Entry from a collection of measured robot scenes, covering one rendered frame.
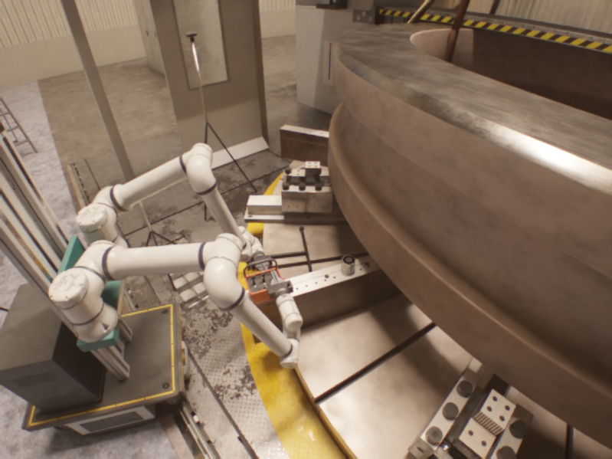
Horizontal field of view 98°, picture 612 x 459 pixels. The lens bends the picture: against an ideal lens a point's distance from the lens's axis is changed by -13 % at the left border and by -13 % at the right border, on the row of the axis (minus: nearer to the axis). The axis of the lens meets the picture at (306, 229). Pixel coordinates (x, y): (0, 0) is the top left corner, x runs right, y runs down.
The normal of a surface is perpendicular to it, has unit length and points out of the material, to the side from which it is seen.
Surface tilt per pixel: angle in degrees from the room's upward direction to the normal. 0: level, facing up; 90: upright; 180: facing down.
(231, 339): 0
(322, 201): 90
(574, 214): 90
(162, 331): 0
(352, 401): 0
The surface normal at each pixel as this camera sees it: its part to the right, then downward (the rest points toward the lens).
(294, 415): 0.00, -0.76
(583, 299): -0.74, 0.44
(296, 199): -0.03, 0.65
